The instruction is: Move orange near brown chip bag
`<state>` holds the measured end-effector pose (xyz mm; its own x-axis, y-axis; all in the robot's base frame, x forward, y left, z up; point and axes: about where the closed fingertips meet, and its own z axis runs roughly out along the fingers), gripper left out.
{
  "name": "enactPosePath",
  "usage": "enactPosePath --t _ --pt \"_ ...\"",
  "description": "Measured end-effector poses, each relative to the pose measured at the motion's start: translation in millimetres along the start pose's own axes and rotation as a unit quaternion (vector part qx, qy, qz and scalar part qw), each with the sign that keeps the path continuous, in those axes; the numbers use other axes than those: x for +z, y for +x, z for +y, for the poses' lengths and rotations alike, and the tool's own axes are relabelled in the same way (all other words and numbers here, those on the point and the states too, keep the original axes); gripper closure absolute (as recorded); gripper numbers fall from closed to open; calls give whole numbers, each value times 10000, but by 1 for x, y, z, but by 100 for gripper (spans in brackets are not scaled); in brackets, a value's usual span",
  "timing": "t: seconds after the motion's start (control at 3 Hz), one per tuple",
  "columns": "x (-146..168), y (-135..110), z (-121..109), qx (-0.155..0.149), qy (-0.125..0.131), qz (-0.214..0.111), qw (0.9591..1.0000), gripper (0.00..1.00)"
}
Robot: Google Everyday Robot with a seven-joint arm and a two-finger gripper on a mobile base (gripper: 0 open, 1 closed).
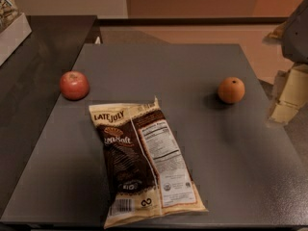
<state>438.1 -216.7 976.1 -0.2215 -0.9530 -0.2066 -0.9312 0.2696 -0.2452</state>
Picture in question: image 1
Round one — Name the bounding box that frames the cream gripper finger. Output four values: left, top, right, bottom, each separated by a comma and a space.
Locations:
269, 64, 308, 124
267, 22, 286, 39

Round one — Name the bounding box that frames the brown Late July chip bag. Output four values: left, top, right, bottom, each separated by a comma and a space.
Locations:
89, 101, 206, 228

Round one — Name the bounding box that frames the orange fruit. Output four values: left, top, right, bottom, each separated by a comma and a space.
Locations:
218, 77, 245, 104

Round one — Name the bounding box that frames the red apple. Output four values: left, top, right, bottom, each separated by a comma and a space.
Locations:
60, 71, 90, 100

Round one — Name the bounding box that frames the white box with snacks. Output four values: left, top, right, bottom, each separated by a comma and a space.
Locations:
0, 0, 32, 65

